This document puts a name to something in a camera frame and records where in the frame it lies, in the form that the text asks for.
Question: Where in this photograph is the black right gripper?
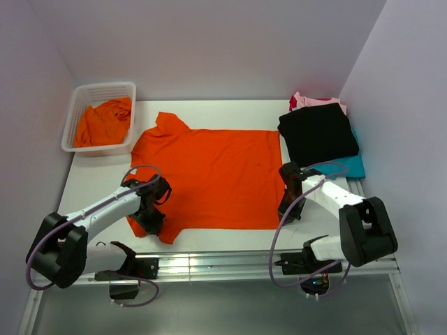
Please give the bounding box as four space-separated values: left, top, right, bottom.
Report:
278 188 307 225

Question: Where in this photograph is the orange t-shirt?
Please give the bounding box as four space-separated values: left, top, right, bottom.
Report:
73 97 132 148
131 112 284 244

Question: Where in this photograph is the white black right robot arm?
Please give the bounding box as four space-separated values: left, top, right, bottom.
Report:
275 162 398 275

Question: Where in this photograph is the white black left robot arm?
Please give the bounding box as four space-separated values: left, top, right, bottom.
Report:
25 174 172 290

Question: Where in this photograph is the teal folded t-shirt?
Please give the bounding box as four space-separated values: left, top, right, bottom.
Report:
306 124 365 178

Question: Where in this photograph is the black folded t-shirt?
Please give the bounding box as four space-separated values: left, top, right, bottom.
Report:
278 103 360 168

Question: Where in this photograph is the orange t-shirt in basket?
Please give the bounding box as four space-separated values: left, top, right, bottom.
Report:
73 97 132 148

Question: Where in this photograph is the pink folded t-shirt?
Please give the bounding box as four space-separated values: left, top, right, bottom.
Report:
289 91 347 115

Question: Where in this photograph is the white plastic laundry basket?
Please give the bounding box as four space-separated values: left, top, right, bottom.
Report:
61 82 136 156

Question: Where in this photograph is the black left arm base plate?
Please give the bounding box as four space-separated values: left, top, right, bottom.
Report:
94 258 159 281

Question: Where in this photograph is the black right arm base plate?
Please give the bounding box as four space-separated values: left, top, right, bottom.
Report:
274 251 335 276

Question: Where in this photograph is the aluminium table frame rail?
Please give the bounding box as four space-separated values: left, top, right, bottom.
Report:
17 177 420 335

